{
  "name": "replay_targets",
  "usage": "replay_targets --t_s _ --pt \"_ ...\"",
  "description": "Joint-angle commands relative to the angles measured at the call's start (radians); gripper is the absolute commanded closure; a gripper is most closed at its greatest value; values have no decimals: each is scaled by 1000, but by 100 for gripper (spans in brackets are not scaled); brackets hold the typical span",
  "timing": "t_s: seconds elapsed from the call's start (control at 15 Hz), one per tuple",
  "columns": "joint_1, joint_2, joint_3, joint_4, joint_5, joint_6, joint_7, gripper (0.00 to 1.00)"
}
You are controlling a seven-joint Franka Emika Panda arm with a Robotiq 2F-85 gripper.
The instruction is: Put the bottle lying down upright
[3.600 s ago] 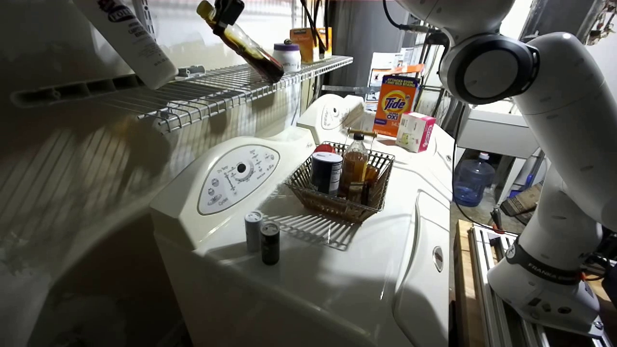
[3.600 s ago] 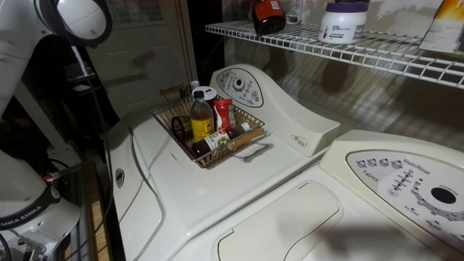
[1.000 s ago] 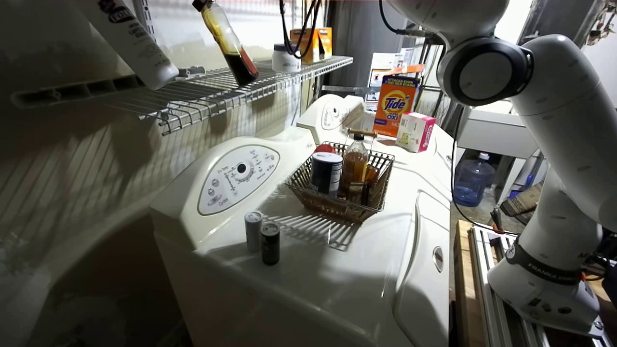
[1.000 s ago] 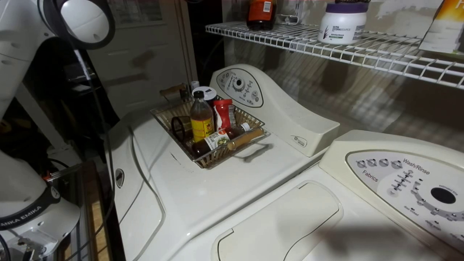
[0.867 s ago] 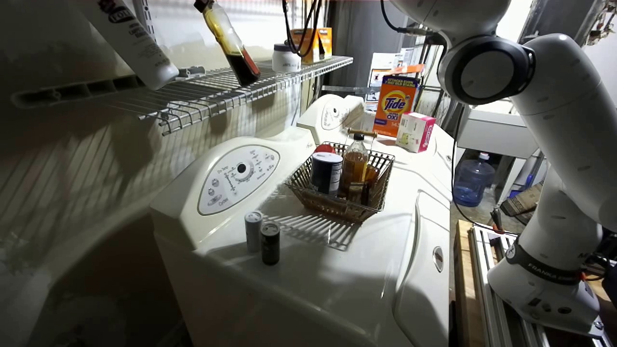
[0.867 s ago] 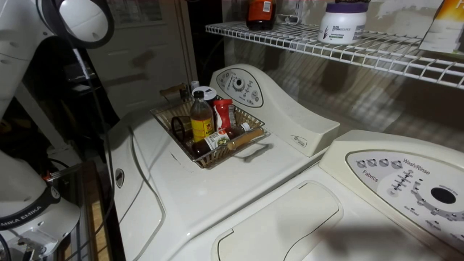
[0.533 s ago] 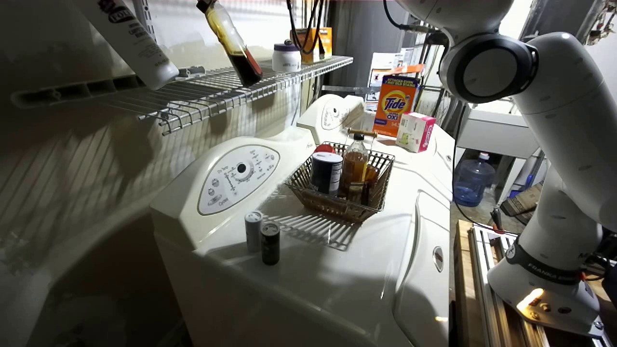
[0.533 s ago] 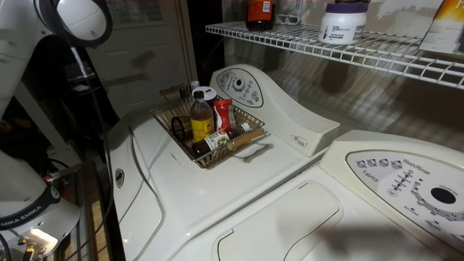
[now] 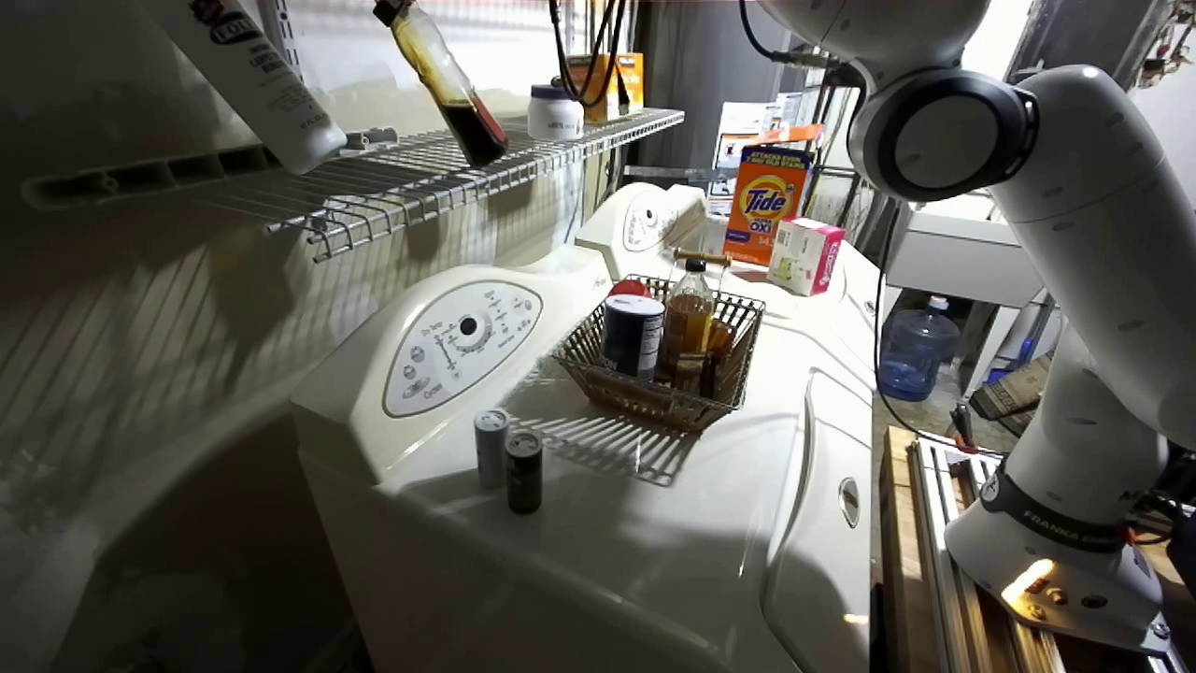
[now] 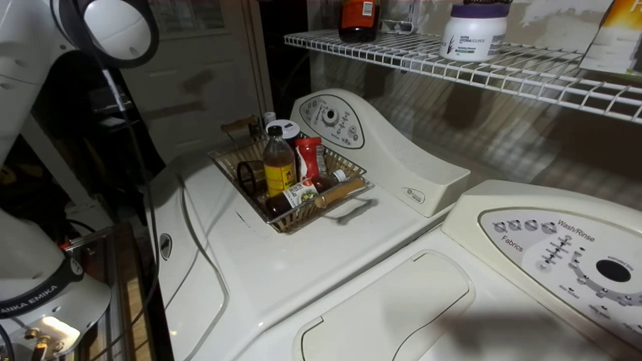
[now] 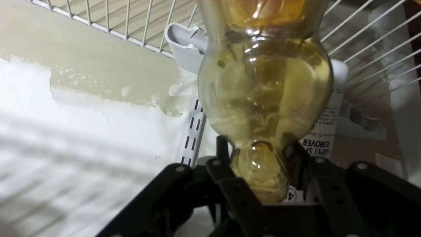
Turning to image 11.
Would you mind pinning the grey shelf bracket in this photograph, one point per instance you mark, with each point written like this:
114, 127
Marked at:
187, 44
361, 123

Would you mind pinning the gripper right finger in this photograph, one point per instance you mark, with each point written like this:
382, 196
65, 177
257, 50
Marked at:
368, 204

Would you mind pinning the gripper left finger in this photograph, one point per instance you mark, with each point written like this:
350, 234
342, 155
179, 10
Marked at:
230, 191

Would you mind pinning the white slotted wall rail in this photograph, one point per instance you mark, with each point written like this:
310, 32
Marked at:
194, 131

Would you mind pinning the clear bottle with yellow liquid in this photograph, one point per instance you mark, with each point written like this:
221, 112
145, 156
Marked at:
263, 89

